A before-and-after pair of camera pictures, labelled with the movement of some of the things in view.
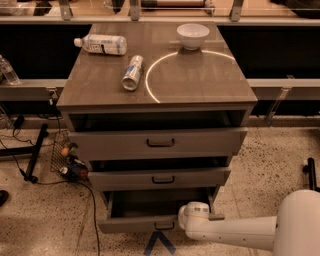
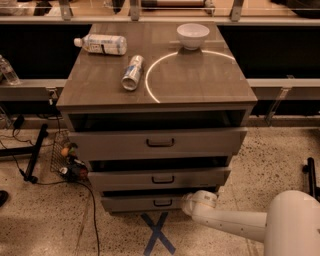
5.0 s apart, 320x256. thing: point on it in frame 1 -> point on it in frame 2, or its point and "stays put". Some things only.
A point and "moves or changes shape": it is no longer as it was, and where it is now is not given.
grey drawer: [150, 208] moves or changes shape
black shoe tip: [4, 195] stays put
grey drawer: [155, 178] stays put
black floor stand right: [309, 169] stays put
